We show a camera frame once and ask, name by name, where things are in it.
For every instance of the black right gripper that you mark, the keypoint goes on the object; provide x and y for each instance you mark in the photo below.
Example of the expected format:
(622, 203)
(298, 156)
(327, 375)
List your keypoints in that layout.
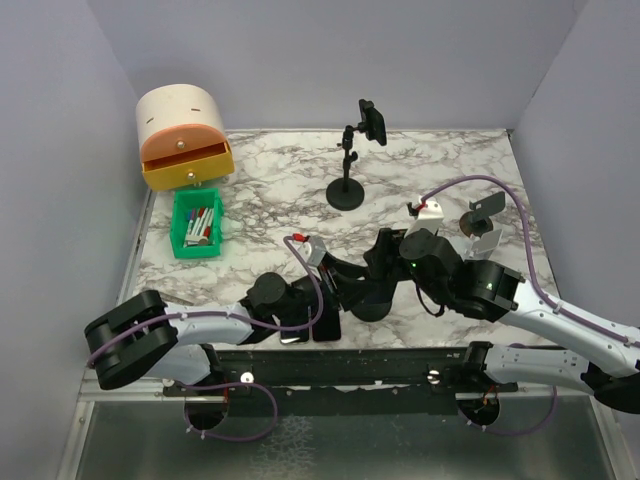
(387, 243)

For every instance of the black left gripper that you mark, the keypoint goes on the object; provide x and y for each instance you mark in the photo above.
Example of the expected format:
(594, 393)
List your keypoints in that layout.
(349, 294)

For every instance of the short black phone stand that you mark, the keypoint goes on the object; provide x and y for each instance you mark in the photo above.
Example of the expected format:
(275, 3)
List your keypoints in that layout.
(374, 302)

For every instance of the black phone with pink edge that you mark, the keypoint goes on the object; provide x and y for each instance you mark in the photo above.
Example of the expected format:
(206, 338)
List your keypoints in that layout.
(328, 327)

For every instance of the black phone with white edge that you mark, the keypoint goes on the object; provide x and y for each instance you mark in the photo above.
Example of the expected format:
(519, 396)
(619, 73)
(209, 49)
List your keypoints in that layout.
(293, 337)

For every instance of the tall black phone stand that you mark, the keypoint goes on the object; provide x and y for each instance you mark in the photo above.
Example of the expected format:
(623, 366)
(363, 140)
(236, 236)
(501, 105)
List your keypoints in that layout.
(346, 194)

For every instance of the silver folding phone stand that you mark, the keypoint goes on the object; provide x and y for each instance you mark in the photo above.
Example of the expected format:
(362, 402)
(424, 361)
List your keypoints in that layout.
(481, 248)

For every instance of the brown round base phone stand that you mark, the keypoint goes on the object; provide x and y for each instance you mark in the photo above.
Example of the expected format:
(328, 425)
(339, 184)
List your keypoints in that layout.
(477, 220)

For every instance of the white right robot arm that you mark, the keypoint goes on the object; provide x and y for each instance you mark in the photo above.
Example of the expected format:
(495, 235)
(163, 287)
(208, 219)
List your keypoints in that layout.
(591, 354)

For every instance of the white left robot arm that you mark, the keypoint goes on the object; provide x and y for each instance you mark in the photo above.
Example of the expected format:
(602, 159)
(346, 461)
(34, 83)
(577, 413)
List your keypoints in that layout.
(148, 337)

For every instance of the markers in green bin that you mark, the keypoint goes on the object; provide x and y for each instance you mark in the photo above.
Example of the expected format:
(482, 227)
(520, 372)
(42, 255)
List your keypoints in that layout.
(199, 227)

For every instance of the green plastic bin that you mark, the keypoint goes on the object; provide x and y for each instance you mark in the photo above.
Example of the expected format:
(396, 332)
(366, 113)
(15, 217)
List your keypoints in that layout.
(185, 201)

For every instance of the beige and orange drawer box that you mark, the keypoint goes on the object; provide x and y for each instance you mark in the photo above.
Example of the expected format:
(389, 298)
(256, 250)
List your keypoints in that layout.
(181, 138)

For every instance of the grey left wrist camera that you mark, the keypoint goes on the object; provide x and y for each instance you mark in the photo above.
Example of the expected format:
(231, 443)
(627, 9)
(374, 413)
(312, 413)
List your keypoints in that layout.
(315, 250)

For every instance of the black mounting rail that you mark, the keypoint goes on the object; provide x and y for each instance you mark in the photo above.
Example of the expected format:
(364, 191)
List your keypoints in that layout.
(360, 382)

